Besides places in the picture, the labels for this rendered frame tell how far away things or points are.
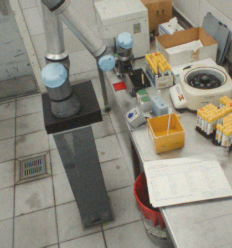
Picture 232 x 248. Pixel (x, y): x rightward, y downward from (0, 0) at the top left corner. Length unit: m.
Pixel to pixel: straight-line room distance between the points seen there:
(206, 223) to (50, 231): 1.36
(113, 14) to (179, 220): 1.23
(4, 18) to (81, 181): 1.87
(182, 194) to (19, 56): 2.49
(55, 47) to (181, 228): 0.97
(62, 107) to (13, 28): 1.80
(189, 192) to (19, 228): 1.46
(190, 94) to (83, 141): 0.59
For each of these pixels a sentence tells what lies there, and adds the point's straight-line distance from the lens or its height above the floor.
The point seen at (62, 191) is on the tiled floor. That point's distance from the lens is 2.49.
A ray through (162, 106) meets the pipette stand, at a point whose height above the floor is 0.98.
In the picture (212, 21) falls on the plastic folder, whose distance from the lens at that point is 2.05.
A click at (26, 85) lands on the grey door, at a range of 3.53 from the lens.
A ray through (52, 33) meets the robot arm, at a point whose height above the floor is 1.30.
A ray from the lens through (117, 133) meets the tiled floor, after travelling 2.82.
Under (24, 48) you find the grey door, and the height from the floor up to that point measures 0.53.
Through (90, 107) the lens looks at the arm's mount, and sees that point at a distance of 1.59.
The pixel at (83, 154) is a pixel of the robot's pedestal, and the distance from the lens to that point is 1.72.
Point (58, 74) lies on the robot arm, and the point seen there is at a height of 1.16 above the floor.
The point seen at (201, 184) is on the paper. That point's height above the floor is 0.89.
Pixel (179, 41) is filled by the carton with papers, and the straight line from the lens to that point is 2.07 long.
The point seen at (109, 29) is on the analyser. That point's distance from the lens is 1.95.
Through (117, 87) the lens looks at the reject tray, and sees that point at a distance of 1.82.
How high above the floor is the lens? 1.90
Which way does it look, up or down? 41 degrees down
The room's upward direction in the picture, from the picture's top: 9 degrees counter-clockwise
